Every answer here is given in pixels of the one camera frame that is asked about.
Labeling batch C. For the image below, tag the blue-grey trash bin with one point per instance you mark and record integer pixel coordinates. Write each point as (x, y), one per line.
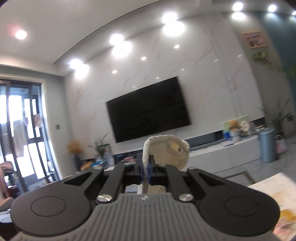
(267, 145)

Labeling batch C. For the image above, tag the framed wall picture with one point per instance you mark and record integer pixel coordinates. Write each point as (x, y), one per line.
(255, 39)

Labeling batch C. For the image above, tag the black wall television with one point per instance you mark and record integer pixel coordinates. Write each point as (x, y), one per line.
(156, 108)

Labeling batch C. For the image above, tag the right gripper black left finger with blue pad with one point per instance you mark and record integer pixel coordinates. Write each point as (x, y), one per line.
(113, 182)

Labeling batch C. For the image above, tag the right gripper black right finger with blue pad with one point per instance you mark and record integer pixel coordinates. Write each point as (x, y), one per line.
(168, 176)

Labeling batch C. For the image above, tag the pastel woven handbag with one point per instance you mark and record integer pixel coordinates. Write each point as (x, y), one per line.
(281, 146)

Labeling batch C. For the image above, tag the cream canvas bag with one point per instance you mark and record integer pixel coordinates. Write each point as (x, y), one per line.
(166, 149)

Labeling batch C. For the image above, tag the potted green plant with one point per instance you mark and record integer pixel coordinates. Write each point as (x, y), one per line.
(277, 116)

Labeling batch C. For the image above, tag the green plant in vase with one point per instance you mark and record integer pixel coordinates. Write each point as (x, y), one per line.
(104, 157)

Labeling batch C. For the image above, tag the yellow dried flower vase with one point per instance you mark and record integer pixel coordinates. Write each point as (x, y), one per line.
(74, 149)

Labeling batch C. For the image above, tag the teddy bear gift display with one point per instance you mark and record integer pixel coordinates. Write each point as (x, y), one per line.
(236, 129)

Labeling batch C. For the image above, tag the long grey TV cabinet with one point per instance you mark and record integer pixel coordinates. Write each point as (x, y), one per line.
(213, 154)

